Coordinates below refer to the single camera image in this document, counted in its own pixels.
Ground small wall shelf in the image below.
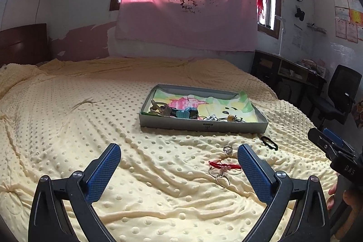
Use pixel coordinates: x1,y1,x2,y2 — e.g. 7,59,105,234
307,22,327,34

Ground black wall cable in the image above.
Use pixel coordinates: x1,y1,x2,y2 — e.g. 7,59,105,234
35,0,44,25

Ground black office chair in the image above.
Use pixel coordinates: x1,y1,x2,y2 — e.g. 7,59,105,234
307,64,356,130

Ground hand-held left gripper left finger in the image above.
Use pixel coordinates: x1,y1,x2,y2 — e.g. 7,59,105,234
28,143,122,242

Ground yellow dotted blanket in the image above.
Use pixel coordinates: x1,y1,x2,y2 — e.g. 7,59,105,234
0,57,338,242

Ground grey shallow box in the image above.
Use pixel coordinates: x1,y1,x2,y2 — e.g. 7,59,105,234
139,84,269,134

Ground cartoon print cloth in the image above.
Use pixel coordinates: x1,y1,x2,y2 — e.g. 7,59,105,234
149,88,259,123

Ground blue wrist watch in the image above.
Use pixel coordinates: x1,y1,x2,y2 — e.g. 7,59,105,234
168,107,198,120

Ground wooden headboard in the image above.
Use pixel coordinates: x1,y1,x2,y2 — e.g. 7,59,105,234
0,23,52,68

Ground group of wall certificates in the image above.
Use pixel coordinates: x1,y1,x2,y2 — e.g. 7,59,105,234
334,0,363,43

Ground person's right hand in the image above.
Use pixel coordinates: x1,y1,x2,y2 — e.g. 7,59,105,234
327,182,363,210

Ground paper wall calendar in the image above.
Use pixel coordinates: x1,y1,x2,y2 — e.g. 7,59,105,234
291,23,303,49

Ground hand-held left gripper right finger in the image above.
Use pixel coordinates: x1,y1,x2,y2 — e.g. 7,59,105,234
237,144,331,242

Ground dark wooden desk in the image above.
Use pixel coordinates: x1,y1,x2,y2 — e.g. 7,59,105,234
249,49,327,107

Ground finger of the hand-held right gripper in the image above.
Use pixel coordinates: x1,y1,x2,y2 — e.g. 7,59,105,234
308,128,341,159
323,128,356,152

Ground black hair clip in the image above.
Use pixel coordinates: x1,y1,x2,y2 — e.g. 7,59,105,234
260,136,278,150

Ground pink floral cloth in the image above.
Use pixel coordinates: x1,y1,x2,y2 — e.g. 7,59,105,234
115,0,269,52

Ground beige claw hair clip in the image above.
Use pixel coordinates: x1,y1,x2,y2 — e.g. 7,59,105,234
149,99,171,117

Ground silver key rings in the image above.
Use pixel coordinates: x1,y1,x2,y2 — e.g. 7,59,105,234
209,167,231,188

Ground red string bracelet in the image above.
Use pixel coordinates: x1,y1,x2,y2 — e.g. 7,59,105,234
209,159,242,171

